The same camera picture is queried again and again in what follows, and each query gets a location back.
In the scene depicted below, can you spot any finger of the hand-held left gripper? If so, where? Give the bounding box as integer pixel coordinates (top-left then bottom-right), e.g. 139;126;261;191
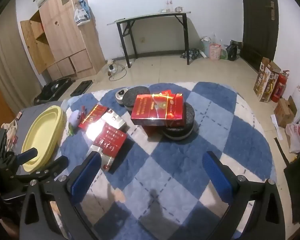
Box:
0;148;38;167
31;155;69;182

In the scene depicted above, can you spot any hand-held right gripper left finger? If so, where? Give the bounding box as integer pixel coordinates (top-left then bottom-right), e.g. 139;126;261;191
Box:
20;152;102;240

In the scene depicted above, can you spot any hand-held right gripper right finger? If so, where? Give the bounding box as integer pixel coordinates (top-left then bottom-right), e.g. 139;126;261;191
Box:
202;151;286;240

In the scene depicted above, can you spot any yellow plastic basin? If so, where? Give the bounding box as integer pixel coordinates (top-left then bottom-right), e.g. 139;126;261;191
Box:
21;105;67;173

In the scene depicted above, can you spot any red and silver carton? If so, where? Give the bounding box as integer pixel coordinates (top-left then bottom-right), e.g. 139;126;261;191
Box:
87;122;128;173
79;104;127;142

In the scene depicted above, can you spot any black foam disc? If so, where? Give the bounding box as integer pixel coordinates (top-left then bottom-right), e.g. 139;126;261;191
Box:
162;102;195;141
123;86;150;113

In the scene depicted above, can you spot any small round jar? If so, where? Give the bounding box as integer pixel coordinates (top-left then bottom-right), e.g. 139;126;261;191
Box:
115;88;131;105

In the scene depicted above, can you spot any shiny red carton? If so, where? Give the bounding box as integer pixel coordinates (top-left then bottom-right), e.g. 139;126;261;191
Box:
131;93;184;128

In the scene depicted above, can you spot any beige cloth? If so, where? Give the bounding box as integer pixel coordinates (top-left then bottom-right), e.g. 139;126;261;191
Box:
1;119;18;151

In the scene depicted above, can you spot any blue checked blanket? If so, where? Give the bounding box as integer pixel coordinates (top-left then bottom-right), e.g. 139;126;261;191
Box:
57;81;277;240

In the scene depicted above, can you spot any small plush toy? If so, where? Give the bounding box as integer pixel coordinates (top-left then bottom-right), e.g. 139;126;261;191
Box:
67;106;87;137

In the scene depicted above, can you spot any black open suitcase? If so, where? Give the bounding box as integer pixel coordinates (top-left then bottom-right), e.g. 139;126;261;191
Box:
34;77;73;106

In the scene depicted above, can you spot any dark cloth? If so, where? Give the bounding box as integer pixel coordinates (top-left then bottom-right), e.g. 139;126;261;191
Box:
284;152;300;227

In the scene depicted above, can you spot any black flat tray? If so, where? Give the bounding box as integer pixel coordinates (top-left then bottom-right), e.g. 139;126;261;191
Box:
70;80;93;97

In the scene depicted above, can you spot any white plastic bag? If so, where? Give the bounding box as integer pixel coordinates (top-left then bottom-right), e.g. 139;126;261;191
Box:
285;123;300;154

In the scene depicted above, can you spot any brown cardboard box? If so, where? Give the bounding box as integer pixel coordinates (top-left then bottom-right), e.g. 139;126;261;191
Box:
274;97;296;128

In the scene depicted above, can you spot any printed cardboard box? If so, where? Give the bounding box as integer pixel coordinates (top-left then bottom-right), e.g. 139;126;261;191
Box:
253;57;282;103

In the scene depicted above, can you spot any red fire extinguisher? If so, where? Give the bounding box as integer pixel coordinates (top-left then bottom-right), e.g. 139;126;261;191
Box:
270;70;290;103

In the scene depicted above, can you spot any white power strip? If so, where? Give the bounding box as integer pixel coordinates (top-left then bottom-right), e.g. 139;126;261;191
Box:
107;59;127;82

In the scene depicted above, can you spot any plaid cloth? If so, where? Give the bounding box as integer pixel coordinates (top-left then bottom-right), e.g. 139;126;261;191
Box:
180;48;207;61

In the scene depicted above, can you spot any pink bag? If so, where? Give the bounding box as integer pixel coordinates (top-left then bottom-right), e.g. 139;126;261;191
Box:
209;43;222;61

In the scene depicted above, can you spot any black bag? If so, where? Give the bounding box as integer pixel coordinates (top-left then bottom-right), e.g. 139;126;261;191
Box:
226;40;242;61

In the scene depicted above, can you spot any wooden wardrobe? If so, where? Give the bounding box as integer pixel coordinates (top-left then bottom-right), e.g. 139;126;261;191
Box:
20;0;107;80

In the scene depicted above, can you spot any hanging white bag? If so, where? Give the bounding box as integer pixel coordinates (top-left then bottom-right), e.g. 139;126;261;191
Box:
74;0;91;27

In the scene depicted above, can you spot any dark door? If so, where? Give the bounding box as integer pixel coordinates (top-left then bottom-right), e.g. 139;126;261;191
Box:
240;0;278;72

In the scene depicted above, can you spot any black folding table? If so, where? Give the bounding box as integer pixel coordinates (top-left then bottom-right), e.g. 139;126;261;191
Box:
107;11;192;68

